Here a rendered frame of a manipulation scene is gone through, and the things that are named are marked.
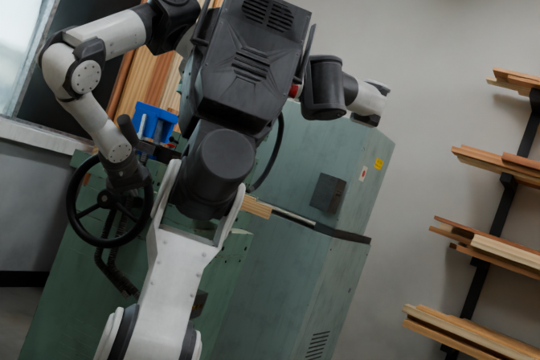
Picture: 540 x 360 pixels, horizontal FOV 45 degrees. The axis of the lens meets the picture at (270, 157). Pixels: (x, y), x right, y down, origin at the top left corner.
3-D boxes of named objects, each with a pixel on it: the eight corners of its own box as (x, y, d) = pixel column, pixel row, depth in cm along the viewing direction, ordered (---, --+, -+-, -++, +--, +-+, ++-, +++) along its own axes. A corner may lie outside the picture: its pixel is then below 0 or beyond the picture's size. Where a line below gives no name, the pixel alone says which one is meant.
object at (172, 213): (87, 186, 215) (91, 173, 215) (119, 190, 235) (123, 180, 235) (190, 227, 202) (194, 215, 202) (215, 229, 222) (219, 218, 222)
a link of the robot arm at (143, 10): (153, 22, 146) (196, 5, 155) (128, -7, 148) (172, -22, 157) (139, 54, 155) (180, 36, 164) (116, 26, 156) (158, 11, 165)
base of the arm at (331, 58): (334, 124, 172) (353, 111, 162) (288, 122, 168) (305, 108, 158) (329, 71, 176) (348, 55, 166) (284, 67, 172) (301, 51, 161)
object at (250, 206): (128, 165, 229) (132, 154, 229) (130, 165, 231) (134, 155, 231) (267, 218, 211) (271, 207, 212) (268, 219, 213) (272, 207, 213)
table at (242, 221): (51, 161, 209) (57, 143, 209) (101, 172, 238) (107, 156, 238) (213, 227, 190) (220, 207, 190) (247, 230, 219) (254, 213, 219)
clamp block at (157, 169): (112, 175, 202) (121, 148, 202) (133, 179, 215) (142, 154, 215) (151, 191, 197) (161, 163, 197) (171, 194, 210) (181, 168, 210)
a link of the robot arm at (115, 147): (113, 181, 165) (100, 154, 156) (94, 154, 171) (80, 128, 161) (152, 157, 168) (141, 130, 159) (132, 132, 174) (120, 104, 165)
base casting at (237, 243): (71, 208, 216) (80, 182, 216) (152, 217, 270) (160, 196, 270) (186, 258, 201) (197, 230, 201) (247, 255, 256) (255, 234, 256)
